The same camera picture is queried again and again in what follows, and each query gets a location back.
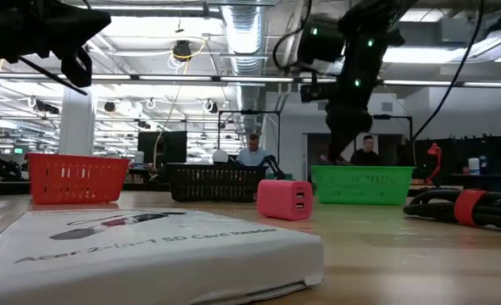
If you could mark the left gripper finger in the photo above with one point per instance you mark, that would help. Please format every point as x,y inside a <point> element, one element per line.
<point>77,68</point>
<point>80,23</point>

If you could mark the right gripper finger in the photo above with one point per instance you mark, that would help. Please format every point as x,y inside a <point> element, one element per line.
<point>342,151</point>

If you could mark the pink USB wall charger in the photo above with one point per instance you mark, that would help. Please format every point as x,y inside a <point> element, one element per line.
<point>280,199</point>

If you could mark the white card reader box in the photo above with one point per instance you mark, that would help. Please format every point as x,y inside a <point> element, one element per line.
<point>148,258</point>

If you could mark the black distant robot arm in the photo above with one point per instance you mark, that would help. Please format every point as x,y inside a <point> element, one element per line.
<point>271,163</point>

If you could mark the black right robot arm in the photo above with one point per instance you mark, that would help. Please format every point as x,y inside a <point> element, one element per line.
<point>360,55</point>

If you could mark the person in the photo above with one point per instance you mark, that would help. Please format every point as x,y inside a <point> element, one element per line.
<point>365,156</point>
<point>252,156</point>

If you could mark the green plastic basket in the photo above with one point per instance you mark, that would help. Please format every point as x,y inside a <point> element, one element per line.
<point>362,184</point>

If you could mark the white building column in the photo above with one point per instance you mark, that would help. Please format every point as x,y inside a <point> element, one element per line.
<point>77,127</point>

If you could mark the red desk lamp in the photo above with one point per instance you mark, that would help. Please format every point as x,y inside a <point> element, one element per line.
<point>434,150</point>

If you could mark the overhead LED light bar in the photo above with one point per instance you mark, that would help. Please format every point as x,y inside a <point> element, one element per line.
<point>174,78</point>

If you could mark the green exit sign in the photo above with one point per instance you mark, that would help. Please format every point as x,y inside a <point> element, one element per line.
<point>18,150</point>

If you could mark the ceiling light panel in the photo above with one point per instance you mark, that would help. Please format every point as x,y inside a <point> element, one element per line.
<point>424,54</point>

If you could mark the black ceiling-hung device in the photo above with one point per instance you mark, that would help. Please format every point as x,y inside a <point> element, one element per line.
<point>182,51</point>

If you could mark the red plastic basket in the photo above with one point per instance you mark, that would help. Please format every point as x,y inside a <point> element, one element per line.
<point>76,178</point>

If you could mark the black monitor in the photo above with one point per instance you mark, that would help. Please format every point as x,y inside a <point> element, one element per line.
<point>165,146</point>

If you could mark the white dome object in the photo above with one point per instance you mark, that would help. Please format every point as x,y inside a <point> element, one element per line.
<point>220,156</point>

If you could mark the black plastic basket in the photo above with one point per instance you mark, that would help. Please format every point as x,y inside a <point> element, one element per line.
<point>216,182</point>

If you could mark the white roll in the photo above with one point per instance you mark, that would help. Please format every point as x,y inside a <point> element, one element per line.
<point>474,166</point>

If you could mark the black shelf unit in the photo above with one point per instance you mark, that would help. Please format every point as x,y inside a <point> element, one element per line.
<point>496,156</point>

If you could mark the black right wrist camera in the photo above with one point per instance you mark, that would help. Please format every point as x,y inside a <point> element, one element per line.
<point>313,92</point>

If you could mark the silver ceiling air duct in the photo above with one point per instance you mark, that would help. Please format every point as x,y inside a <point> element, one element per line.
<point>243,38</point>

